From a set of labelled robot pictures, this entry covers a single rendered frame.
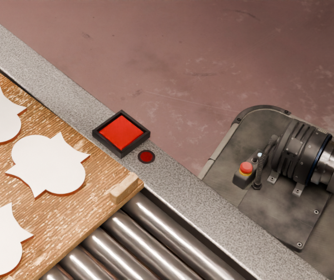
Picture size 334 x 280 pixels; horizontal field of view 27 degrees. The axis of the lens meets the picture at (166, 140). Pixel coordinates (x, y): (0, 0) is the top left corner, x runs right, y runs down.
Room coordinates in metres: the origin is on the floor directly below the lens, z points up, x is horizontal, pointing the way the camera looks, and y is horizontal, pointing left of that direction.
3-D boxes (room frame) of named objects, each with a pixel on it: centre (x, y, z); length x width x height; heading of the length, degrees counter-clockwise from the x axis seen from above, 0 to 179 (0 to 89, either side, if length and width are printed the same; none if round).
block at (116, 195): (0.68, 0.06, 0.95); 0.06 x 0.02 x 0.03; 144
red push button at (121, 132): (0.82, 0.08, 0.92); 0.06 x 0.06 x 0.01; 52
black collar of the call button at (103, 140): (0.82, 0.08, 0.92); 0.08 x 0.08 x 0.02; 52
